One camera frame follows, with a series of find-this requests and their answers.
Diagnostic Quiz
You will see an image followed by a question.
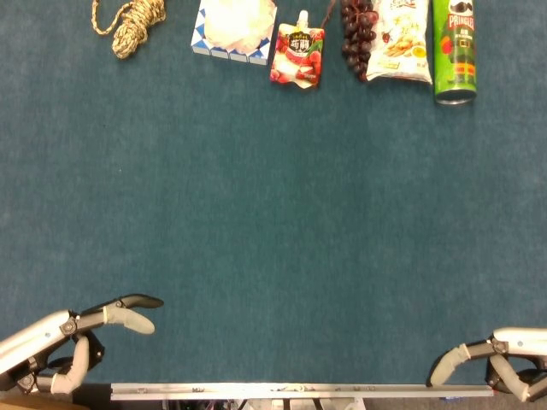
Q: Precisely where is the red jelly drink pouch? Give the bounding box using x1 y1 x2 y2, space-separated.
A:
268 9 326 91

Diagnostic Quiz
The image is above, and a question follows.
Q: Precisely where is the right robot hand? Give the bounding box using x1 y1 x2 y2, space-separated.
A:
428 327 547 403

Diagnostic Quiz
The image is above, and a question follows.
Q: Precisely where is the dark purple grape bunch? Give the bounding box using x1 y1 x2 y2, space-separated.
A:
339 0 379 83

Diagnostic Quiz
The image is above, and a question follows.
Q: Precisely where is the white snack chip bag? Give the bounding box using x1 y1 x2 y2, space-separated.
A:
366 0 433 85

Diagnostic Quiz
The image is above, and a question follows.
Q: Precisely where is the green Pringles can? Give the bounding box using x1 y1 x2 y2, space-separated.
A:
432 0 478 106

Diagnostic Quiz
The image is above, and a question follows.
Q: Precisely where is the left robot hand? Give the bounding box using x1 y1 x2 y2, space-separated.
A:
0 293 165 395

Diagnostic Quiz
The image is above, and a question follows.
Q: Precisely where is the cardboard box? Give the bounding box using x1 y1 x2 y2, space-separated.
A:
0 393 89 410

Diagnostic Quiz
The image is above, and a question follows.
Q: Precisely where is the blue white tissue box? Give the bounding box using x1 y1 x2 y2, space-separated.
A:
191 0 278 67

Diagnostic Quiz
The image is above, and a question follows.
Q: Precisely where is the beige braided rope bundle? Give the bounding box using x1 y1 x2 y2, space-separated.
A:
91 0 168 61

